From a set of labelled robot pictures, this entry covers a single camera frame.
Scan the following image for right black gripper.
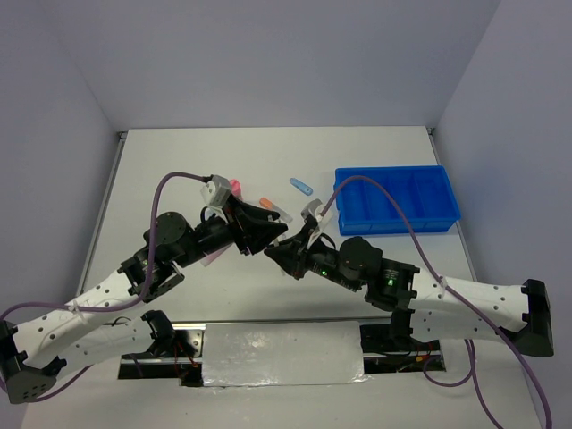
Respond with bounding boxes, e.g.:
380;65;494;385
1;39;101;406
265;223;361;290

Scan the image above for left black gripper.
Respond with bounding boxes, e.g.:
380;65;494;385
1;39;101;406
175;192;288;268

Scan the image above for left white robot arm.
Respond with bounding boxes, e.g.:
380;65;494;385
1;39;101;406
1;197;288;404

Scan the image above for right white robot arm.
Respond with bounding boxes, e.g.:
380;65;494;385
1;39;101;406
265;230;554;358

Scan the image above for orange capped clear tube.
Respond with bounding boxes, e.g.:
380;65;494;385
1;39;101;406
259;198;292;223

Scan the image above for pink capped glue bottle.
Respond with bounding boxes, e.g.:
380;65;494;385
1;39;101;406
230;179;242;199

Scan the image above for light blue eraser stick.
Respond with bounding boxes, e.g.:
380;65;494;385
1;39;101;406
290;178;314;196

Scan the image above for blue divided plastic bin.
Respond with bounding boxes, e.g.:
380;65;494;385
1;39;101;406
333;165;461;236

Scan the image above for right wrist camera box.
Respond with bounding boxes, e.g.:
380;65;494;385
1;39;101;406
300;198;332;248

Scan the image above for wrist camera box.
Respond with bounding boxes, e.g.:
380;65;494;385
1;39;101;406
300;198;332;248
200;175;232;209

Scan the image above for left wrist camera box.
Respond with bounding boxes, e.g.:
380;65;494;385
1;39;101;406
200;175;232;209

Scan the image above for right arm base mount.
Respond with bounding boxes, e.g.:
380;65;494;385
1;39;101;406
359;322;445;375

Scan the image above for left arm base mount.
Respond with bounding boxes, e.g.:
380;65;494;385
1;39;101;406
118;310;205;388

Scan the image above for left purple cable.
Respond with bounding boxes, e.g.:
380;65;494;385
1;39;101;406
0;171;211;399

